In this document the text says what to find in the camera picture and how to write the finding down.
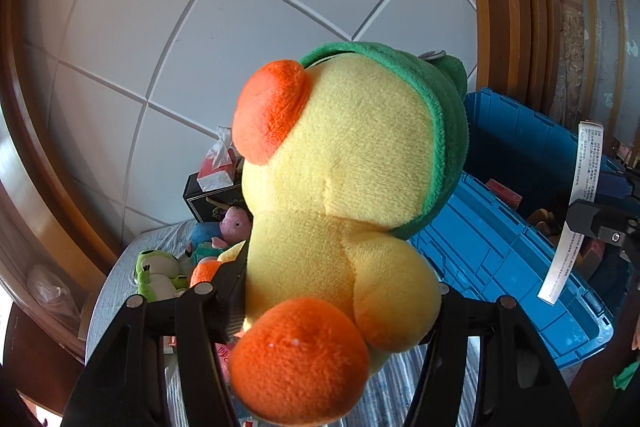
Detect patterned curtain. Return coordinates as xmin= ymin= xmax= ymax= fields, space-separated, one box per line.
xmin=550 ymin=0 xmax=640 ymax=158

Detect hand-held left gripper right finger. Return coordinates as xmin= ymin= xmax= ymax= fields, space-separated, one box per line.
xmin=402 ymin=284 xmax=583 ymax=427

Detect light blue striped cloth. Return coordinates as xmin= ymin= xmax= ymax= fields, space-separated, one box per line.
xmin=85 ymin=222 xmax=476 ymax=427

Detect yellow duck plush orange feet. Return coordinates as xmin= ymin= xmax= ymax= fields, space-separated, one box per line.
xmin=190 ymin=41 xmax=471 ymax=425

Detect wooden window frame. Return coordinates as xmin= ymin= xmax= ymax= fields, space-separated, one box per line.
xmin=457 ymin=0 xmax=566 ymax=118

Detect pink tissue pack on box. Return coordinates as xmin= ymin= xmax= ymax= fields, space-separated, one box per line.
xmin=196 ymin=125 xmax=246 ymax=194

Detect dark wooden cabinet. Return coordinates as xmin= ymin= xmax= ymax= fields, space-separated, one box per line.
xmin=0 ymin=302 xmax=86 ymax=408

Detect pink pig plush blue dress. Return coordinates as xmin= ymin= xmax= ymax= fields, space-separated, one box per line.
xmin=187 ymin=206 xmax=253 ymax=258

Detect red box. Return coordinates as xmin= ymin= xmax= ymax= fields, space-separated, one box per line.
xmin=484 ymin=179 xmax=523 ymax=208

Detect green frog plush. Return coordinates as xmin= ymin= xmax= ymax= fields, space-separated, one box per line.
xmin=135 ymin=248 xmax=188 ymax=300

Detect brown item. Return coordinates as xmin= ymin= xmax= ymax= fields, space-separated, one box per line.
xmin=527 ymin=207 xmax=566 ymax=238

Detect blue plastic container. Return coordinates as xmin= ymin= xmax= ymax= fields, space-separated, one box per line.
xmin=410 ymin=88 xmax=631 ymax=365

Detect black patterned box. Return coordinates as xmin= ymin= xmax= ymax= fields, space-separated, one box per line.
xmin=182 ymin=172 xmax=251 ymax=228

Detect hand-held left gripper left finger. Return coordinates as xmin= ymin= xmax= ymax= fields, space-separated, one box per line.
xmin=62 ymin=252 xmax=251 ymax=427

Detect wooden door frame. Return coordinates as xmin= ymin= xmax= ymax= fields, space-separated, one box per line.
xmin=0 ymin=0 xmax=131 ymax=268

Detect clear plastic bag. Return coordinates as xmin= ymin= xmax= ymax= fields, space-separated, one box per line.
xmin=27 ymin=264 xmax=86 ymax=323

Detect teal box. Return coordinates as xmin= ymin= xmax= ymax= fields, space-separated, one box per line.
xmin=192 ymin=241 xmax=221 ymax=265

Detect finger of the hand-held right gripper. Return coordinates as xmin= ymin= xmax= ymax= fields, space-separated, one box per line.
xmin=566 ymin=194 xmax=640 ymax=263

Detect green cloth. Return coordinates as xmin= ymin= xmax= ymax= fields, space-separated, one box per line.
xmin=612 ymin=362 xmax=640 ymax=390

